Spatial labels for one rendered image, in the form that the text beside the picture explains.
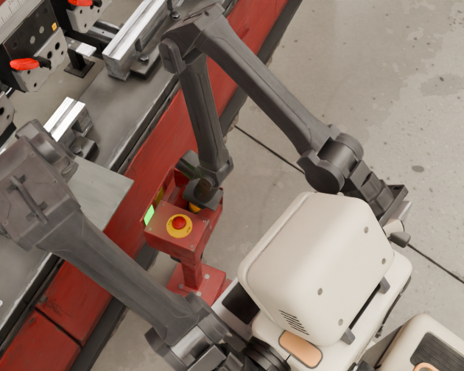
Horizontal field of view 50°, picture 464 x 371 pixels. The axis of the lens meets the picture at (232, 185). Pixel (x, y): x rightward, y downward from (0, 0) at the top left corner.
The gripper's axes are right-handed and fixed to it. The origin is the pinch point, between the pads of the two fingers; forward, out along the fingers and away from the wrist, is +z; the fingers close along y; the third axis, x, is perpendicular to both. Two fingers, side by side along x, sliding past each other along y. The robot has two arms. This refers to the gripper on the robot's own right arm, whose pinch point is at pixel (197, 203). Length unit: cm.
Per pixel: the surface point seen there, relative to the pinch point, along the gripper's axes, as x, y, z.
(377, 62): -148, -55, 63
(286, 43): -141, -6, 76
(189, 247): 14.8, -3.4, -5.4
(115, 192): 16.2, 19.3, -22.1
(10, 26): 6, 49, -50
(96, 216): 23.4, 20.4, -21.9
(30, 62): 8, 44, -46
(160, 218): 10.1, 7.5, -2.4
